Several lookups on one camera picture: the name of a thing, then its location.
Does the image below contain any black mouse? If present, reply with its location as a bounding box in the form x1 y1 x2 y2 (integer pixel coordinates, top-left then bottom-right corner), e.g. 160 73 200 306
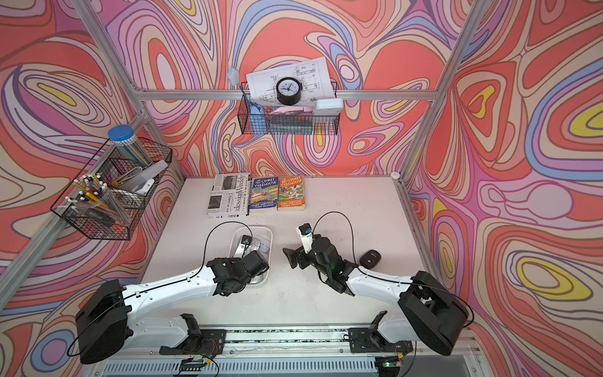
359 249 382 270

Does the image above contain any white mouse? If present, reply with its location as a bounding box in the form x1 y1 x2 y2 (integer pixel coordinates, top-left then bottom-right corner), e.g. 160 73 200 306
243 237 271 260

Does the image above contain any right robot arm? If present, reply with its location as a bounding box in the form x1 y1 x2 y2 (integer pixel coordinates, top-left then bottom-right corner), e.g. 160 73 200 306
283 234 470 356

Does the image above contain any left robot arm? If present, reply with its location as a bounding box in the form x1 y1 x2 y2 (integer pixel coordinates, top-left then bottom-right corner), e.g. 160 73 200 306
74 251 269 364

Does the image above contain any white storage tray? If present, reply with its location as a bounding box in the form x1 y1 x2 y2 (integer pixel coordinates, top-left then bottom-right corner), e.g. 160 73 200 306
229 226 273 264

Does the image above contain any white box in basket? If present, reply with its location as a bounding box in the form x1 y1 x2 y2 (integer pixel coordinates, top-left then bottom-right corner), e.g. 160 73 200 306
312 98 344 117

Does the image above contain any blue treehouse book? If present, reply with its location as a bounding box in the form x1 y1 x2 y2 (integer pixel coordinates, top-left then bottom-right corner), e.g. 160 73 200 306
249 177 280 212

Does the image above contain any orange treehouse book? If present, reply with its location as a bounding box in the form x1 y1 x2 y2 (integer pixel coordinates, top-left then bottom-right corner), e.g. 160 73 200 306
277 175 306 211

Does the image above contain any folded newspaper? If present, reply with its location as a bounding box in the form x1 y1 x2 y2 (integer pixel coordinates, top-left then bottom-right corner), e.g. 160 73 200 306
207 173 251 218

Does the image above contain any pink notepad in basket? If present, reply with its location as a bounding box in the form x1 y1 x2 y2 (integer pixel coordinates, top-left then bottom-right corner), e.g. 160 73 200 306
270 106 314 116

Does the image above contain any black round clock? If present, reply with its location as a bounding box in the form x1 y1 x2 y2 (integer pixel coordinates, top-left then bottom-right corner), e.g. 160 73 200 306
276 77 303 106

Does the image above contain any clear cup of pens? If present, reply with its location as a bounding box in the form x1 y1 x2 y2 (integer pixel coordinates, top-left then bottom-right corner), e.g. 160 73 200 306
69 173 132 226

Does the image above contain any white paper sheet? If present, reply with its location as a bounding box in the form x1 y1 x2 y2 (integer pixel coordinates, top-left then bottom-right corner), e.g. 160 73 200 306
247 57 335 106

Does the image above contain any blue lid pencil jar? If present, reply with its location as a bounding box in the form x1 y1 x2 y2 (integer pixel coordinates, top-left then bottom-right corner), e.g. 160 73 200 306
108 125 152 168

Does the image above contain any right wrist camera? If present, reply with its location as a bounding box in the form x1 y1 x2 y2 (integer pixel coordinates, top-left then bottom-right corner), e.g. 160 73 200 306
296 223 313 254

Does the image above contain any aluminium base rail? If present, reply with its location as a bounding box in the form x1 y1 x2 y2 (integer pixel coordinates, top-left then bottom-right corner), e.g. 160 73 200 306
81 325 493 376

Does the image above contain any black wire wall basket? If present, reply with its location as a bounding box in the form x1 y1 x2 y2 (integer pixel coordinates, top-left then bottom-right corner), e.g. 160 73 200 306
237 82 342 136

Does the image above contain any black wire side basket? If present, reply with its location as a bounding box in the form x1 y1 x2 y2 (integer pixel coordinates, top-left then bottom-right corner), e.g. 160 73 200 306
50 145 166 240

